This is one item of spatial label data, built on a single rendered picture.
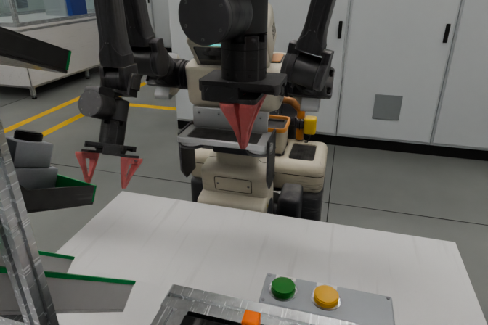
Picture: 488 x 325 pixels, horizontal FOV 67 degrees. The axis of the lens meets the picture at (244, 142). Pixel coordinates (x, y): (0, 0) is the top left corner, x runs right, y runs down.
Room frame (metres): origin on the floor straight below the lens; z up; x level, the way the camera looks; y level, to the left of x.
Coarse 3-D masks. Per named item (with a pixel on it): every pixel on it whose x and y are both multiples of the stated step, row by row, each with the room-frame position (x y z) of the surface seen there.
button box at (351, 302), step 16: (304, 288) 0.47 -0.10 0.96; (336, 288) 0.47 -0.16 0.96; (272, 304) 0.43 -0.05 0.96; (288, 304) 0.43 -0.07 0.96; (304, 304) 0.43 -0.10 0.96; (352, 304) 0.43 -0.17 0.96; (368, 304) 0.43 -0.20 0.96; (384, 304) 0.43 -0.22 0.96; (352, 320) 0.40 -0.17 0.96; (368, 320) 0.40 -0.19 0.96; (384, 320) 0.40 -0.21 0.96
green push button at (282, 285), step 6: (276, 282) 0.47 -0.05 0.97; (282, 282) 0.47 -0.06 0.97; (288, 282) 0.47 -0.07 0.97; (276, 288) 0.46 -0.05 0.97; (282, 288) 0.46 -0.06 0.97; (288, 288) 0.46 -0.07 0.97; (294, 288) 0.46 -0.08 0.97; (276, 294) 0.45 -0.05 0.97; (282, 294) 0.45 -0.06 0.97; (288, 294) 0.45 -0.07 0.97
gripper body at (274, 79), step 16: (224, 48) 0.45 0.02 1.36; (240, 48) 0.44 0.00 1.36; (256, 48) 0.44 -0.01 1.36; (224, 64) 0.45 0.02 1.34; (240, 64) 0.44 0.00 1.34; (256, 64) 0.44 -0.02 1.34; (208, 80) 0.45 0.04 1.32; (224, 80) 0.45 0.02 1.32; (240, 80) 0.44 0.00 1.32; (256, 80) 0.44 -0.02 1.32; (272, 80) 0.45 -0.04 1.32
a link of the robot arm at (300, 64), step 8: (304, 56) 0.87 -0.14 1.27; (312, 56) 0.87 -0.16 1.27; (296, 64) 0.85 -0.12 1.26; (304, 64) 0.85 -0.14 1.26; (312, 64) 0.85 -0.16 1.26; (296, 72) 0.85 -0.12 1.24; (304, 72) 0.84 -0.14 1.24; (312, 72) 0.84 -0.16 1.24; (296, 80) 0.86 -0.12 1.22; (304, 80) 0.84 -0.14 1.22; (312, 80) 0.83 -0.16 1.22; (312, 88) 0.85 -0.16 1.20
